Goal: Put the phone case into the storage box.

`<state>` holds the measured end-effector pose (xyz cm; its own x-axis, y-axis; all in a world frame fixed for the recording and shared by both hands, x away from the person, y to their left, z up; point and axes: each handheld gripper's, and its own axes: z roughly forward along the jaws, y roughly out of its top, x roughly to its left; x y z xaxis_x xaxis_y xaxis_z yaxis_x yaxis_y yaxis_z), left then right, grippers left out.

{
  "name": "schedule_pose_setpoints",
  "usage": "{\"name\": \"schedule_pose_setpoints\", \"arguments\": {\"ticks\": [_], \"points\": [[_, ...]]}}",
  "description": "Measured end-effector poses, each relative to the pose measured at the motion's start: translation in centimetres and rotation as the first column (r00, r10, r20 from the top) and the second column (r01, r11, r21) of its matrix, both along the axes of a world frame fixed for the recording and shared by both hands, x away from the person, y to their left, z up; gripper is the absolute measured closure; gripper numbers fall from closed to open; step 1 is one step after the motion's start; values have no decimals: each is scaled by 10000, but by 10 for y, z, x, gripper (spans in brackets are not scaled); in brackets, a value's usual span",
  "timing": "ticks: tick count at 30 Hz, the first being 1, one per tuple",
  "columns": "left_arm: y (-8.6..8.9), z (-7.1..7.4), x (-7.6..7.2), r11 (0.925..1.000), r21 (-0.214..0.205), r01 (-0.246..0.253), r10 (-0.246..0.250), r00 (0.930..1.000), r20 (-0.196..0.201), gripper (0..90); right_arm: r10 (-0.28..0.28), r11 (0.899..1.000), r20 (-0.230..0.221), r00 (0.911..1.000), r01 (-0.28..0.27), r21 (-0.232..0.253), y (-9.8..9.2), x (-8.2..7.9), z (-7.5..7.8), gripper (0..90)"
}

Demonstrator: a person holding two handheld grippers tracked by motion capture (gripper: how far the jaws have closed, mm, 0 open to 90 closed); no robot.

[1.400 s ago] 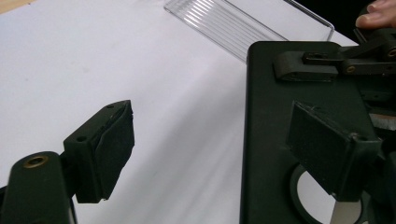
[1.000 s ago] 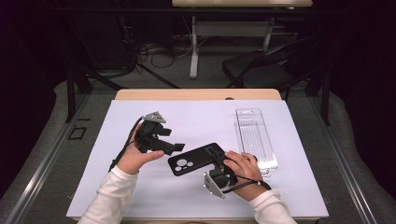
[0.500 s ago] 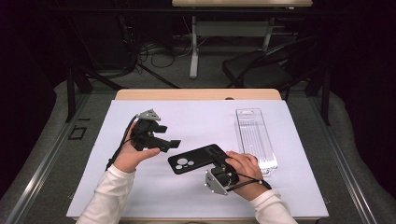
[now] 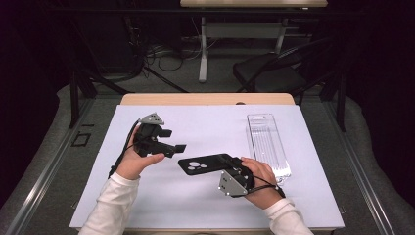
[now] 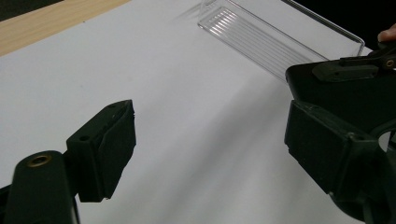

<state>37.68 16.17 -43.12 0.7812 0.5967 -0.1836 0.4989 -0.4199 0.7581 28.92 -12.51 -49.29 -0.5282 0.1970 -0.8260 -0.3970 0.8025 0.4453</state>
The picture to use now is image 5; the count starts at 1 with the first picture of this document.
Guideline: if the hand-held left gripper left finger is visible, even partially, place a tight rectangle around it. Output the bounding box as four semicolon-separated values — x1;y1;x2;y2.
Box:
65;99;137;203

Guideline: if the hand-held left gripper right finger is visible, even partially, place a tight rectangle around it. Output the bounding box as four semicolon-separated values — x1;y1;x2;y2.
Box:
283;100;382;195

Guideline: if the black phone case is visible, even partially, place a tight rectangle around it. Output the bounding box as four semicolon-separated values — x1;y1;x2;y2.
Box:
285;60;396;153

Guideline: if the clear plastic box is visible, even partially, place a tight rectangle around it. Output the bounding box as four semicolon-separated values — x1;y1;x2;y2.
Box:
197;0;366;83

